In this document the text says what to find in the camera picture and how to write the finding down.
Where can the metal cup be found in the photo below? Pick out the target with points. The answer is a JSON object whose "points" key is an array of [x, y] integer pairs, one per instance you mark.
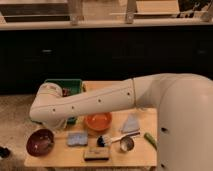
{"points": [[126, 144]]}

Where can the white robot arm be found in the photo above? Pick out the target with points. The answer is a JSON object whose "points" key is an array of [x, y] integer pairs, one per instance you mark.
{"points": [[184, 104]]}

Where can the green plastic tray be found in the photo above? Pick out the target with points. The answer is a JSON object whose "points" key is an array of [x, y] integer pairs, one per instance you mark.
{"points": [[75, 85]]}

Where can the green chili pepper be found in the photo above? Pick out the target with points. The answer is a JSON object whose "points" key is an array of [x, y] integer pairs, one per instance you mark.
{"points": [[151, 140]]}

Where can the black object on floor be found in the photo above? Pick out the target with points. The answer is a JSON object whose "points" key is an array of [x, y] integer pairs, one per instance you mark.
{"points": [[4, 152]]}

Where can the purple bowl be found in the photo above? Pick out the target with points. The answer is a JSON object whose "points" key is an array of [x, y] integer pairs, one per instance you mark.
{"points": [[40, 143]]}

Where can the grey folded cloth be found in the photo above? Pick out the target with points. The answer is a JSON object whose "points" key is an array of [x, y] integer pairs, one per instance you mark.
{"points": [[131, 124]]}

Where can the wooden table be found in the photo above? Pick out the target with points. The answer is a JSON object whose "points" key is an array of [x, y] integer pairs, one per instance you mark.
{"points": [[66, 157]]}

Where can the blue sponge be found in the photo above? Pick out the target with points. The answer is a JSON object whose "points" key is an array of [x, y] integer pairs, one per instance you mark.
{"points": [[77, 139]]}

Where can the brown patterned item in tray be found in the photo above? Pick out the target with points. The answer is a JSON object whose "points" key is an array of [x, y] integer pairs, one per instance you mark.
{"points": [[66, 92]]}

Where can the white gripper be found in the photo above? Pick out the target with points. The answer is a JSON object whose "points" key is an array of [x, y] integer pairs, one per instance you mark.
{"points": [[56, 124]]}

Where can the wooden block eraser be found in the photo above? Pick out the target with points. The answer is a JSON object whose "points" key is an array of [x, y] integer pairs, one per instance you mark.
{"points": [[96, 153]]}

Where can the orange bowl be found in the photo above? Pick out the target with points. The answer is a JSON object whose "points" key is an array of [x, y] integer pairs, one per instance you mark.
{"points": [[98, 122]]}

